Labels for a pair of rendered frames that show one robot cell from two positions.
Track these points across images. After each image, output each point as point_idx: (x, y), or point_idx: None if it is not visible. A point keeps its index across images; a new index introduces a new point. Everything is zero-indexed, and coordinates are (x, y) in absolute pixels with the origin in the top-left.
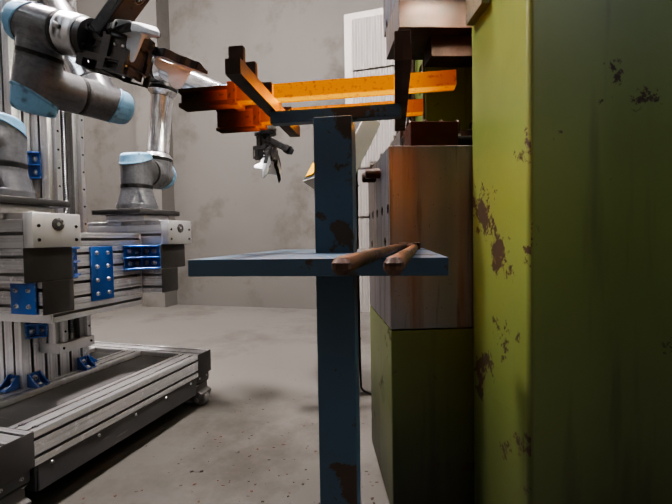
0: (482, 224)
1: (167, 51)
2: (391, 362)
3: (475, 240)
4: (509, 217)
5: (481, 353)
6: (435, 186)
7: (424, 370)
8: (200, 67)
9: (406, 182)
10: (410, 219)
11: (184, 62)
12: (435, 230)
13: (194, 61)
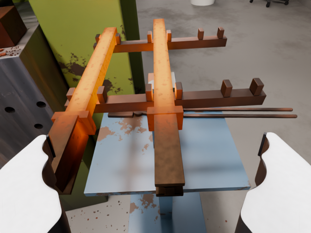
0: (81, 76)
1: (63, 211)
2: (86, 168)
3: (73, 85)
4: (113, 69)
5: (98, 127)
6: (46, 68)
7: (89, 155)
8: (51, 143)
9: (40, 77)
10: (54, 100)
11: (53, 174)
12: (60, 95)
13: (45, 145)
